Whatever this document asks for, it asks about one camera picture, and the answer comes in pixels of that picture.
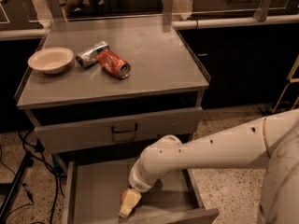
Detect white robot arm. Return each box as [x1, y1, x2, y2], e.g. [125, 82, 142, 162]
[119, 109, 299, 224]

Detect black drawer handle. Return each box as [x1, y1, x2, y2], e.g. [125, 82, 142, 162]
[111, 123, 138, 133]

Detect red soda can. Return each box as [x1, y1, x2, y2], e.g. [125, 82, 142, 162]
[98, 49, 131, 79]

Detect silver crushed can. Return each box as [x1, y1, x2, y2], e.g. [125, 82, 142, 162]
[76, 41, 109, 69]

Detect open middle drawer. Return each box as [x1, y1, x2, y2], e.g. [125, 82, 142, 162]
[62, 148, 219, 224]

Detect black tripod leg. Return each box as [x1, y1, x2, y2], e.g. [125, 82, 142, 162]
[0, 151, 32, 224]

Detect black floor cables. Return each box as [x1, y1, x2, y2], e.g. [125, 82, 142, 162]
[0, 129, 67, 224]

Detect white counter rail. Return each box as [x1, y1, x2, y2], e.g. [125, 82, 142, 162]
[0, 15, 299, 41]

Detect person in dark clothes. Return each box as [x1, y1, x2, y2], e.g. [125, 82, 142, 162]
[64, 0, 163, 17]

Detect wheeled cart frame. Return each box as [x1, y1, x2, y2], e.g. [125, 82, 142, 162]
[271, 55, 299, 114]

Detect white ceramic bowl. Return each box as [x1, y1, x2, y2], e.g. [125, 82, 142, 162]
[28, 47, 74, 75]

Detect grey metal drawer cabinet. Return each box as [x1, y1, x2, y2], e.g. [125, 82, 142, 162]
[14, 15, 211, 224]

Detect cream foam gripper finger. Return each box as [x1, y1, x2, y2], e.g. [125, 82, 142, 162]
[119, 188, 141, 217]

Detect orange fruit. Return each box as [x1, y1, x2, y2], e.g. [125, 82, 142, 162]
[121, 189, 127, 203]

